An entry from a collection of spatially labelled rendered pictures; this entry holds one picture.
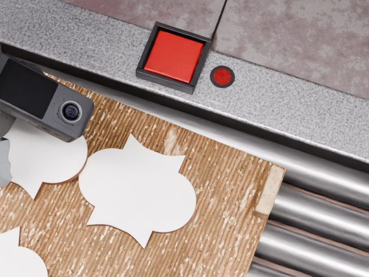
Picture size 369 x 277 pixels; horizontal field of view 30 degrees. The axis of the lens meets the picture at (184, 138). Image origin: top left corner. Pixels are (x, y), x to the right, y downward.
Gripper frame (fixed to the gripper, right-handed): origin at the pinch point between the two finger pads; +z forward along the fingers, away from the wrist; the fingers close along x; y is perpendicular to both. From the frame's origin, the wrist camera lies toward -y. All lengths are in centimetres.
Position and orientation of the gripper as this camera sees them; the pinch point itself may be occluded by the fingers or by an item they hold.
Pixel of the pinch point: (29, 143)
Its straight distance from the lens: 81.2
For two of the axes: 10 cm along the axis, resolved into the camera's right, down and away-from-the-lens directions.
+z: 0.2, 3.9, 9.2
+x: -3.8, 8.6, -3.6
